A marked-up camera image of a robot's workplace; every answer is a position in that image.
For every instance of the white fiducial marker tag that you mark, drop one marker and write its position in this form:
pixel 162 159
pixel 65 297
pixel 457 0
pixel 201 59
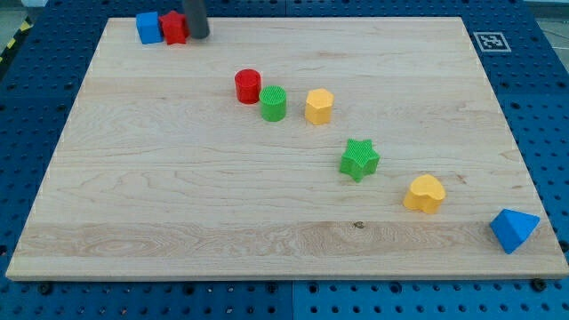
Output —
pixel 491 41

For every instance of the red star block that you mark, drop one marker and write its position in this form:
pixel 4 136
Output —
pixel 174 27

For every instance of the yellow heart block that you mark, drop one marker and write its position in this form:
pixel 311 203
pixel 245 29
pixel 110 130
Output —
pixel 426 193

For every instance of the yellow hexagon block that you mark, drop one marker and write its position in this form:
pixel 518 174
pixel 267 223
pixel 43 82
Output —
pixel 319 106

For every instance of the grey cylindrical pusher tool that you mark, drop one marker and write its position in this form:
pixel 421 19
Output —
pixel 196 16

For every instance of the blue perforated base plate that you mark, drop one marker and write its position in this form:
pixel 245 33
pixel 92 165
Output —
pixel 49 62

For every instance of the wooden board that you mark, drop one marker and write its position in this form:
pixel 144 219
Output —
pixel 162 174

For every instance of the green cylinder block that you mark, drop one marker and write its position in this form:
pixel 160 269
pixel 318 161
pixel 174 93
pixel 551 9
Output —
pixel 272 103

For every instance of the green star block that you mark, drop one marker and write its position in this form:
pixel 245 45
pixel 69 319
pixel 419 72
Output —
pixel 359 159

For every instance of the blue triangle block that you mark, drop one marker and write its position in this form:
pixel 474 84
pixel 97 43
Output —
pixel 513 228

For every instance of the red cylinder block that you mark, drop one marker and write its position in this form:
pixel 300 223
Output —
pixel 248 85

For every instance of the blue cube block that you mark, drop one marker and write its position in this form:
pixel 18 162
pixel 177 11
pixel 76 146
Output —
pixel 148 28

